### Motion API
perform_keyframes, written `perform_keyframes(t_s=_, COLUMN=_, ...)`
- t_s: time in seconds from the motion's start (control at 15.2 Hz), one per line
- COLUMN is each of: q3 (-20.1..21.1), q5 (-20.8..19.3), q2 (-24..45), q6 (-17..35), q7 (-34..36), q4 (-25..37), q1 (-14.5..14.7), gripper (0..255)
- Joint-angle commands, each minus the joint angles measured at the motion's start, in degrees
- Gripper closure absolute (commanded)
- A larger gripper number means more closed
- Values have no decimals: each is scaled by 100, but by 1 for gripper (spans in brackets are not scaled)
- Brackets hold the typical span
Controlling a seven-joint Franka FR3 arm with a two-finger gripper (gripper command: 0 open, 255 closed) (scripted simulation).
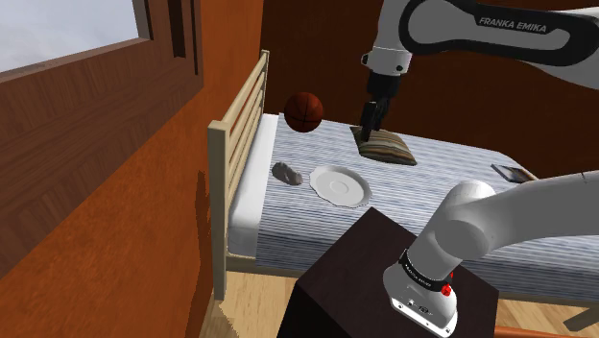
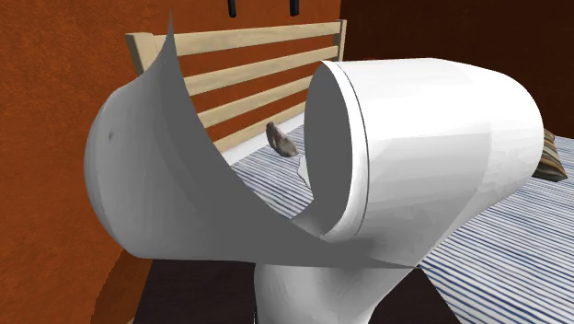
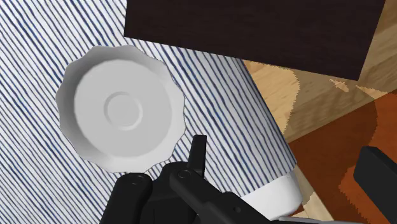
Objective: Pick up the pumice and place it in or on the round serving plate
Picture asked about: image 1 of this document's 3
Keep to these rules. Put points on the grey lumpy object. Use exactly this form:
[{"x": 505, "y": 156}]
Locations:
[{"x": 286, "y": 173}]

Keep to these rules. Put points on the white plate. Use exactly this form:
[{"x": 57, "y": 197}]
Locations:
[{"x": 340, "y": 186}]

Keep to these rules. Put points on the dark flat tablet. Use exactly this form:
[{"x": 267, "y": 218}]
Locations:
[{"x": 513, "y": 173}]

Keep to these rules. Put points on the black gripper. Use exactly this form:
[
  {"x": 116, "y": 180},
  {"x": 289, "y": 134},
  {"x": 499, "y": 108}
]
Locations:
[{"x": 383, "y": 86}]

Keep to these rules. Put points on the dark robot stand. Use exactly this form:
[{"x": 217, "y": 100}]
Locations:
[{"x": 346, "y": 285}]

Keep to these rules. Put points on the wooden framed window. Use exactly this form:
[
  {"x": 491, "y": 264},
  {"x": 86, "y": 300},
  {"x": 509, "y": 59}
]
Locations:
[{"x": 70, "y": 33}]

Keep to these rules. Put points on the bed with striped blanket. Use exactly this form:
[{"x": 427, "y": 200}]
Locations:
[{"x": 421, "y": 206}]

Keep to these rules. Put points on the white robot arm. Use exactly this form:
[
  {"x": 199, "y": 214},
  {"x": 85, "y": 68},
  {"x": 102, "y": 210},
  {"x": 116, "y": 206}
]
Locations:
[{"x": 510, "y": 210}]

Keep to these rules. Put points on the brown basketball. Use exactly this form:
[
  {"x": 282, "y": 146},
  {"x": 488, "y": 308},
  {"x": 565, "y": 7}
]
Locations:
[{"x": 303, "y": 112}]

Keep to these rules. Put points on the striped brown pillow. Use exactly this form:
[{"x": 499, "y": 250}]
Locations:
[{"x": 386, "y": 148}]

